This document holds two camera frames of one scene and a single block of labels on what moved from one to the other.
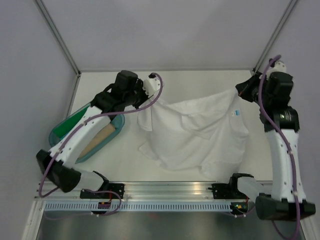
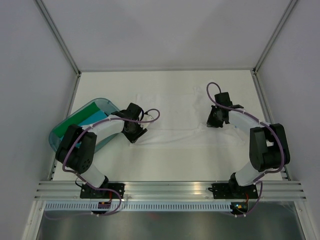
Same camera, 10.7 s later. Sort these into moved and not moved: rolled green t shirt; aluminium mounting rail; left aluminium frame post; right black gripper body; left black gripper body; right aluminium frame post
Moved: left black gripper body; right black gripper body
Not moved: right aluminium frame post; aluminium mounting rail; left aluminium frame post; rolled green t shirt
